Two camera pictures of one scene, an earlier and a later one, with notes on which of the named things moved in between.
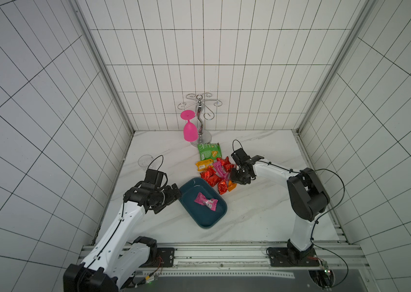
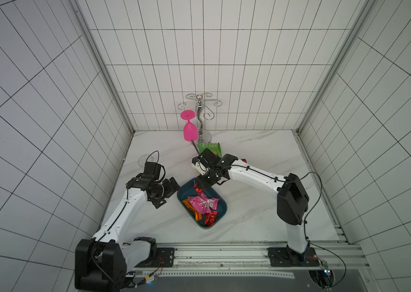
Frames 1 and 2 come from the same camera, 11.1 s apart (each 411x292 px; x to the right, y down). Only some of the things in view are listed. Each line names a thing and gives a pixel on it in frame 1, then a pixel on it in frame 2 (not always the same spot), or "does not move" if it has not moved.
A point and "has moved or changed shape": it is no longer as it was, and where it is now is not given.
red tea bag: [207, 174] has moved or changed shape
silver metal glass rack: [203, 136] does not move
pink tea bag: [202, 199] does not move
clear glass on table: [145, 160] does not move
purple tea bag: [219, 171] has moved or changed shape
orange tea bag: [231, 185] to [197, 215]
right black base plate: [279, 257] does not move
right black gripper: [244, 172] to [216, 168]
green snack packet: [209, 151] does not move
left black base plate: [165, 257] does not move
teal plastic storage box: [204, 204] does not move
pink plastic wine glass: [190, 130] does not move
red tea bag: [222, 187] to [210, 218]
